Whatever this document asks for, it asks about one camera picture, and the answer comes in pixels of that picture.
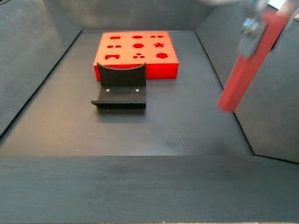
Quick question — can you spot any black curved holder stand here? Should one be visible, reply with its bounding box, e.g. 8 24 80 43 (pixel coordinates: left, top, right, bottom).
91 64 146 109

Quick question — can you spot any red shape-sorting board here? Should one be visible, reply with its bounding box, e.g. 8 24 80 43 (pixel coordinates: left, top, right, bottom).
94 31 179 81

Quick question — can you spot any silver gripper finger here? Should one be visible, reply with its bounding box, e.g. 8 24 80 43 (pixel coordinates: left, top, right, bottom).
238 0 269 59

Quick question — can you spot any red hexagonal peg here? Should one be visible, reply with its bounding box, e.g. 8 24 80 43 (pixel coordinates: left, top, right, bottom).
219 0 299 112

